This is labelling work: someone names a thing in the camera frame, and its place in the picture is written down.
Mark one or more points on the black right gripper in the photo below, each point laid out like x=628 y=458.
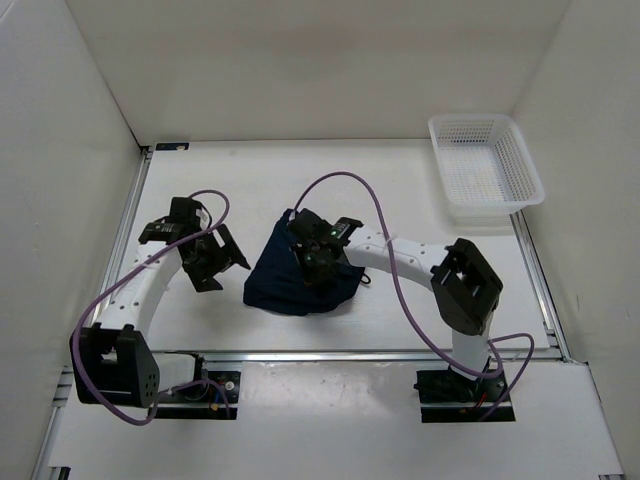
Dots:
x=314 y=277

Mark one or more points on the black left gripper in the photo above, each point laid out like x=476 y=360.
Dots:
x=202 y=278

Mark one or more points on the navy blue shorts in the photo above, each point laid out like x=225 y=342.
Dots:
x=276 y=283

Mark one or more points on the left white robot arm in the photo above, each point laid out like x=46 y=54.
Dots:
x=112 y=361

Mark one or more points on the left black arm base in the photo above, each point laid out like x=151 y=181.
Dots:
x=204 y=402

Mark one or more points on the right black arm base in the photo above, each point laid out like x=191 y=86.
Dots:
x=445 y=397

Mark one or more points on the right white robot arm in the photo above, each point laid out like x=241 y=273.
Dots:
x=465 y=286

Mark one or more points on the white perforated plastic basket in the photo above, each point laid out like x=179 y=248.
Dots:
x=486 y=170

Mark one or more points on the aluminium front rail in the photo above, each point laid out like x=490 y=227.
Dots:
x=509 y=355

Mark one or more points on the aluminium left side rail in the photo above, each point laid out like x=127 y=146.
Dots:
x=64 y=375

